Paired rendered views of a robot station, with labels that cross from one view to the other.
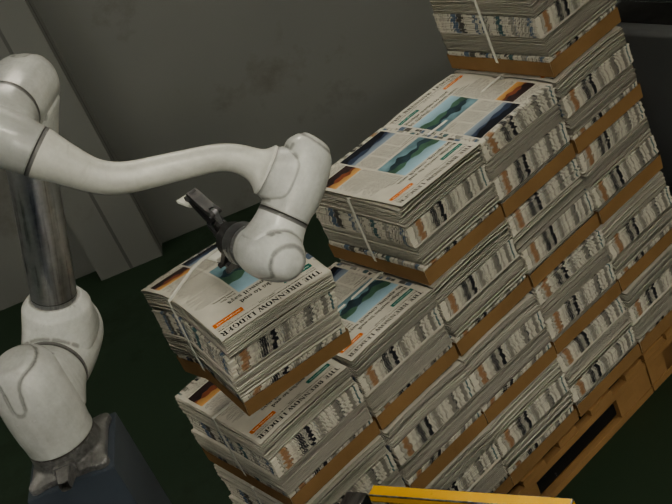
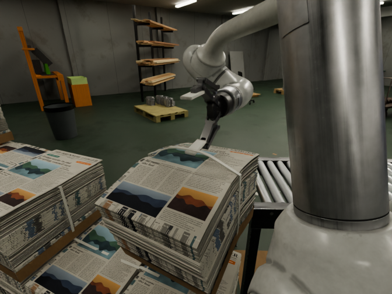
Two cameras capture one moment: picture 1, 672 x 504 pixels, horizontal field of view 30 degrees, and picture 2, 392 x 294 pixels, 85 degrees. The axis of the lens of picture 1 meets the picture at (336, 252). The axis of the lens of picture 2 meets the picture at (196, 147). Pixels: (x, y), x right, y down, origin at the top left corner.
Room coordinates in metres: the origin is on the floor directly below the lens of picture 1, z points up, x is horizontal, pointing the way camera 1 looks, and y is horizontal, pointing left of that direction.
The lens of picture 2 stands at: (2.73, 0.66, 1.46)
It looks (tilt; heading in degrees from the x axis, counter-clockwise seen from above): 24 degrees down; 233
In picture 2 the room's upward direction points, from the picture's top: straight up
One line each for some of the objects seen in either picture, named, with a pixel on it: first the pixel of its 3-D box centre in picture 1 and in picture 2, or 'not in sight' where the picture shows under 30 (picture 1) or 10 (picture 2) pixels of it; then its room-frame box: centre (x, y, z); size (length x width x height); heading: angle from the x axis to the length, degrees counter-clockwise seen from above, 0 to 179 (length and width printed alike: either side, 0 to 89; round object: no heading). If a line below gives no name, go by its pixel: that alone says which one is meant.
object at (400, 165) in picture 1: (390, 165); (34, 175); (2.80, -0.21, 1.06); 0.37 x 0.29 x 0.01; 29
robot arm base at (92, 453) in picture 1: (66, 451); not in sight; (2.27, 0.70, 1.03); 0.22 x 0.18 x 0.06; 176
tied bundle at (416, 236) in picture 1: (403, 203); (41, 204); (2.80, -0.21, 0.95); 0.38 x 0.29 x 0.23; 29
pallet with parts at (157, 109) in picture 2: not in sight; (159, 107); (0.15, -4.32, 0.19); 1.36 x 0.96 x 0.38; 87
